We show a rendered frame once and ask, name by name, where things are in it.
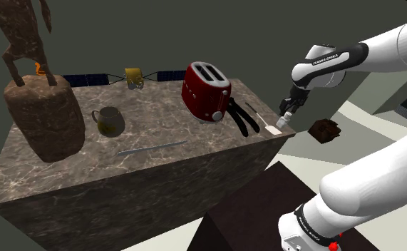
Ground small white bottle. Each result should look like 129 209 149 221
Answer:
275 111 292 128

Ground dark maroon robot stand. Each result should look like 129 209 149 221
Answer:
187 160 381 251

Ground brown stone statue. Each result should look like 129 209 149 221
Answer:
0 0 86 164

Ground dark olive mug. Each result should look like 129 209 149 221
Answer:
91 106 126 138

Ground red two-slot toaster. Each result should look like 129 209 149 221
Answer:
180 61 232 125

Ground brown box-shaped object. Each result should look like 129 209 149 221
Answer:
307 118 342 145

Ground white spatula with dark handle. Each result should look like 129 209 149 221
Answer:
244 101 283 136

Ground black tongs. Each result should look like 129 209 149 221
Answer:
226 96 261 138

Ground gold satellite model blue panels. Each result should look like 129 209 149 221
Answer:
61 67 187 91

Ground long grey knife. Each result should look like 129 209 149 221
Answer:
116 140 189 157

